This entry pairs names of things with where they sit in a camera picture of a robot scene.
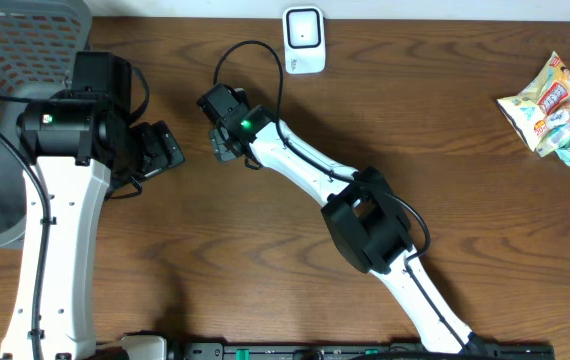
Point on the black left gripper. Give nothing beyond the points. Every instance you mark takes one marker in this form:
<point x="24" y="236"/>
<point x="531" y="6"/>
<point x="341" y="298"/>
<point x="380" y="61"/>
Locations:
<point x="159" y="158"/>

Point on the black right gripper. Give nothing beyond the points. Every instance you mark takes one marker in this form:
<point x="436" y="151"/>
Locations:
<point x="216" y="140"/>

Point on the yellow blue snack bag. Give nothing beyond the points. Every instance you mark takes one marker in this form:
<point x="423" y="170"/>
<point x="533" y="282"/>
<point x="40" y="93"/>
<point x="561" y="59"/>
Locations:
<point x="527" y="110"/>

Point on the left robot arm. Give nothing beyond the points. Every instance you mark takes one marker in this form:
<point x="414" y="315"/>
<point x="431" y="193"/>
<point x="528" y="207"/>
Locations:
<point x="80" y="151"/>

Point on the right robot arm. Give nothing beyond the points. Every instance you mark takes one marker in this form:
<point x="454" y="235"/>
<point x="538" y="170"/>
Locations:
<point x="369" y="225"/>

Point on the white barcode scanner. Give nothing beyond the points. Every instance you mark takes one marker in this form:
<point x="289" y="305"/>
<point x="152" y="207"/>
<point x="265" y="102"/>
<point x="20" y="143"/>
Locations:
<point x="304" y="40"/>

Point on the grey plastic mesh basket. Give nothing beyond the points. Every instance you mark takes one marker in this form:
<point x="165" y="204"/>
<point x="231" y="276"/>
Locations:
<point x="38" y="44"/>

